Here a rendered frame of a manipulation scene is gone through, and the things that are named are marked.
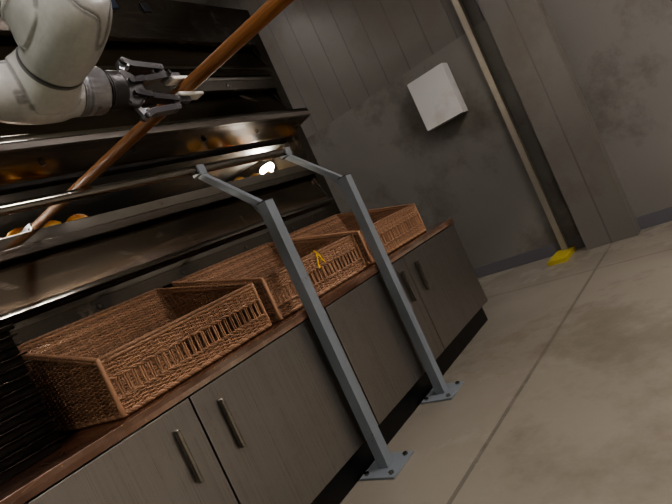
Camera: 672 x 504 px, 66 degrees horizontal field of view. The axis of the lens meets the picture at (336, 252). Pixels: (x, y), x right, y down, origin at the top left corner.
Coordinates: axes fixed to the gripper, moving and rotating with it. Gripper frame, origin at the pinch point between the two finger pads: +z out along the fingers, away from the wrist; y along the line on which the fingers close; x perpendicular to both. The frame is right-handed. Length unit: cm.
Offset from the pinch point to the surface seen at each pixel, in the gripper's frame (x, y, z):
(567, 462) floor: 29, 119, 38
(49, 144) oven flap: -73, -20, 7
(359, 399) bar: -28, 95, 40
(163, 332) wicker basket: -38, 48, -7
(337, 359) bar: -28, 80, 39
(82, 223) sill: -88, 3, 14
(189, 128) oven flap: -73, -21, 65
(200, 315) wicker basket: -38, 48, 6
